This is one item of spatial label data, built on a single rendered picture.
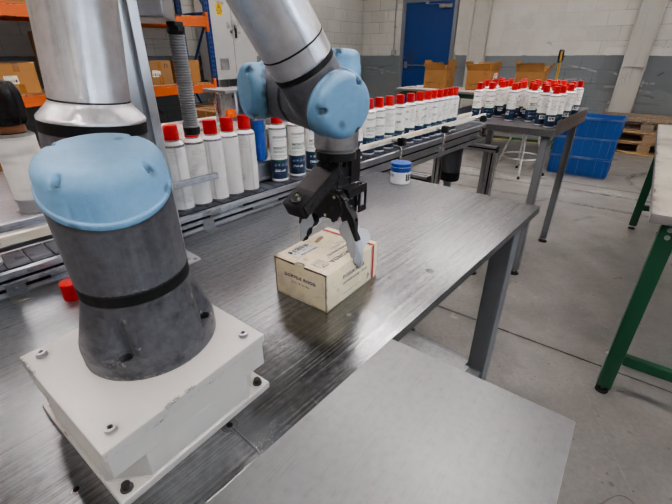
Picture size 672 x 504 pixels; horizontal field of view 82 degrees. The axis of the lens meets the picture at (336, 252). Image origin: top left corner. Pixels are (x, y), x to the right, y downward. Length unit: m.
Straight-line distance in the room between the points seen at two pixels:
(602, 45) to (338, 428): 7.65
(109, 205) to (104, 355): 0.17
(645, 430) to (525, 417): 1.38
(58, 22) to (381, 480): 0.57
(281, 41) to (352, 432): 0.44
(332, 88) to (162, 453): 0.43
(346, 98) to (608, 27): 7.52
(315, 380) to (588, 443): 1.35
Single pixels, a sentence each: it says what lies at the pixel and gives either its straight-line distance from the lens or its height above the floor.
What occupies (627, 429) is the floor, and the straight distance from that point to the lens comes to 1.90.
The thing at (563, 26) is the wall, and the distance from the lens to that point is 8.00.
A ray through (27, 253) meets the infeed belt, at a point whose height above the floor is 0.88.
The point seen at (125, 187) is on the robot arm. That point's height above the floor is 1.12.
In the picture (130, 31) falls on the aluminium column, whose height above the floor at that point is 1.26.
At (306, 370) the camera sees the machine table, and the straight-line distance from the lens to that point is 0.58.
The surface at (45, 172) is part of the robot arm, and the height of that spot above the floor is 1.14.
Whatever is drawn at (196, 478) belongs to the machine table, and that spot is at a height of 0.83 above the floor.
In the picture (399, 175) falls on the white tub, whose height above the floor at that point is 0.86.
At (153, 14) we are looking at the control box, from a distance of 0.82.
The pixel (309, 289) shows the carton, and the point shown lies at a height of 0.86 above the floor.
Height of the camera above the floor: 1.23
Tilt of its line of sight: 27 degrees down
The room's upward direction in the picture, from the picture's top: straight up
